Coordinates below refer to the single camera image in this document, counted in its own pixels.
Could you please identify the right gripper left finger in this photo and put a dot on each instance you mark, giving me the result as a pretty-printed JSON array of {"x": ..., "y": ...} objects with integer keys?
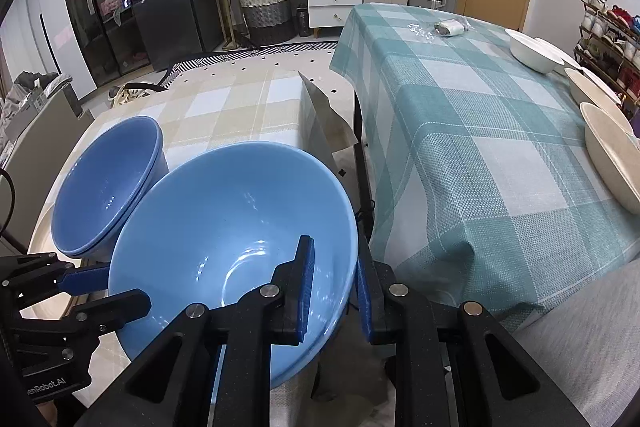
[{"x": 212, "y": 366}]

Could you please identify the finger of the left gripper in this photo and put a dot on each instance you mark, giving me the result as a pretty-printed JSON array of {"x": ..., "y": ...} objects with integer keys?
[
  {"x": 95, "y": 314},
  {"x": 29, "y": 279}
]

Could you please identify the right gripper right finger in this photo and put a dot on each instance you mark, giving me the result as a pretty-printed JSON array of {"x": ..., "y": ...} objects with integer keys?
[{"x": 454, "y": 365}]

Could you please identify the small dark blue bowl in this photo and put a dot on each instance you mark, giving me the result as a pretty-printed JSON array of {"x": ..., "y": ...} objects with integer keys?
[{"x": 105, "y": 186}]

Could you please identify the light blue bowl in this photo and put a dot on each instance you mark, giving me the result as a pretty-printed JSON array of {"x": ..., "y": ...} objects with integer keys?
[{"x": 217, "y": 227}]

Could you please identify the cream plate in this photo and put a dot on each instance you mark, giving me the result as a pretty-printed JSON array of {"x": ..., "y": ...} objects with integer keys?
[
  {"x": 58, "y": 303},
  {"x": 584, "y": 90}
]

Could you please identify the grey cardboard box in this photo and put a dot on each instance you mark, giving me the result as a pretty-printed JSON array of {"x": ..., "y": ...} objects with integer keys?
[{"x": 21, "y": 106}]

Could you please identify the teal plaid tablecloth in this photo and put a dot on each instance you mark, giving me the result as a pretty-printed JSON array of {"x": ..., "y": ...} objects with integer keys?
[{"x": 482, "y": 184}]

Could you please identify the patterned tote bag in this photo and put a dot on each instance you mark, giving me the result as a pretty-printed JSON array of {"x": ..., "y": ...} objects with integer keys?
[{"x": 118, "y": 96}]

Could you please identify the cream bowl on teal table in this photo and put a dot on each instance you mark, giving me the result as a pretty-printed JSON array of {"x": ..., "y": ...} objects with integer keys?
[{"x": 615, "y": 155}]

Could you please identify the cream plate on teal table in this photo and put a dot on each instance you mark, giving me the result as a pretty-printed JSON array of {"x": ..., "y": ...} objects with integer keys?
[{"x": 584, "y": 90}]

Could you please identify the white bowl on teal table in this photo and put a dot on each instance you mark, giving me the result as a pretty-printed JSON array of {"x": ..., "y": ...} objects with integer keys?
[{"x": 532, "y": 53}]

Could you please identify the small wrapped white object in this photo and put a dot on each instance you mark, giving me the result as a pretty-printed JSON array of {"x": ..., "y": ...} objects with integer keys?
[{"x": 451, "y": 28}]

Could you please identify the woven laundry basket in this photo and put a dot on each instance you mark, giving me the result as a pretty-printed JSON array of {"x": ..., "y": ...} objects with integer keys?
[{"x": 268, "y": 21}]

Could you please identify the shoe rack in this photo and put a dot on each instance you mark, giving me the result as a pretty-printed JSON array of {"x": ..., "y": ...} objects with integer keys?
[{"x": 608, "y": 47}]

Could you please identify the black water bottle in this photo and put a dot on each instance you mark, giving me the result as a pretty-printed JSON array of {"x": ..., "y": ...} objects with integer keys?
[{"x": 302, "y": 21}]

